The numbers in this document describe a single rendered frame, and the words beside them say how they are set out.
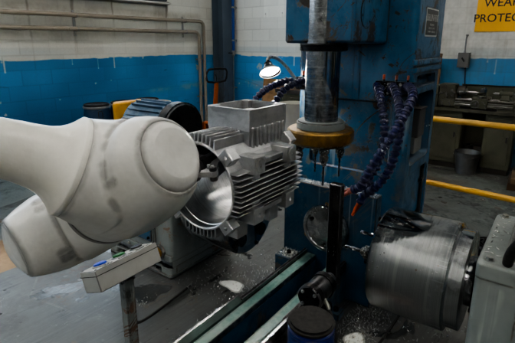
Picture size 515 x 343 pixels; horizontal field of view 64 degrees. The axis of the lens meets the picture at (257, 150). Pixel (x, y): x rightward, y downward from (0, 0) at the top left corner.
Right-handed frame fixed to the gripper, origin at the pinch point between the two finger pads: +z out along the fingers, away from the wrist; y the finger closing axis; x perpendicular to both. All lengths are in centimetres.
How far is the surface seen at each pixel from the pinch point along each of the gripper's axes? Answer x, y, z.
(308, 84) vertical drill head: -4.2, 4.8, 36.1
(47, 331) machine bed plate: 55, 54, -22
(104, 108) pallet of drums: 100, 456, 258
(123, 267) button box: 29.9, 26.3, -12.9
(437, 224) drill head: 24.3, -30.5, 31.0
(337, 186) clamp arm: 14.7, -11.3, 20.1
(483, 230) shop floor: 173, -11, 301
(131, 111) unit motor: 8, 72, 29
